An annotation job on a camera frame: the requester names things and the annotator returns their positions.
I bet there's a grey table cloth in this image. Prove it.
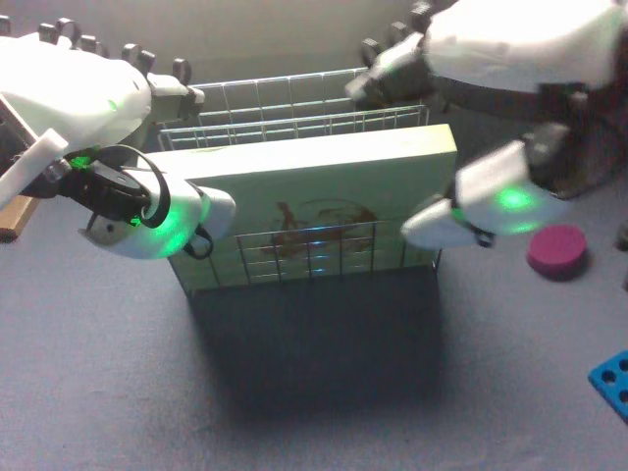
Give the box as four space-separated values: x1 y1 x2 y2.
0 0 628 471

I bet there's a pink round disc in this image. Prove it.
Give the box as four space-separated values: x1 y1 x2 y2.
526 224 589 282

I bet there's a blue block with holes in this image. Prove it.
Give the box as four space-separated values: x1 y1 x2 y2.
588 349 628 424

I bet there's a light wooden block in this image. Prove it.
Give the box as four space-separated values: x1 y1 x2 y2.
0 194 41 245

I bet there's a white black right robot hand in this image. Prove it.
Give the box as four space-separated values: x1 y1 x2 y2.
344 0 628 112

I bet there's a metal wire dish rack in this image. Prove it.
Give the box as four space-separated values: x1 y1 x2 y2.
157 67 442 296

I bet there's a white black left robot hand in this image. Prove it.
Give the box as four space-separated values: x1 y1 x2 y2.
0 14 206 149

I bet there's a pale green book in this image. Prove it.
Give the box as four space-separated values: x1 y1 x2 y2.
141 123 460 291

